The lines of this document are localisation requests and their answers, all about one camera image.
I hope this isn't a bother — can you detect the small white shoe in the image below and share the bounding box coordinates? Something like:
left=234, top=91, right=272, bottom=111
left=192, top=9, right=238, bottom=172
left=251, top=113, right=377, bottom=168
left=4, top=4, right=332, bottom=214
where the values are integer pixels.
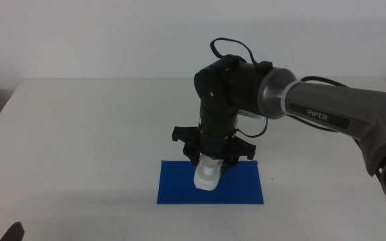
left=192, top=157, right=222, bottom=192

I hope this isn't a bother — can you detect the blue rectangular mat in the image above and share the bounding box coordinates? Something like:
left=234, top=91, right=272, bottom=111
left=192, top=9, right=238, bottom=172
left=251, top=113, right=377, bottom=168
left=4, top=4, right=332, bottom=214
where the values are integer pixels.
left=156, top=160, right=265, bottom=206

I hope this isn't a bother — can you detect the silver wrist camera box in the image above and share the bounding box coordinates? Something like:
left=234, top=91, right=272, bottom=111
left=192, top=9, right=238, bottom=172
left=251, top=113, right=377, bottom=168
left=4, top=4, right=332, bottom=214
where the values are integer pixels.
left=237, top=109, right=263, bottom=121

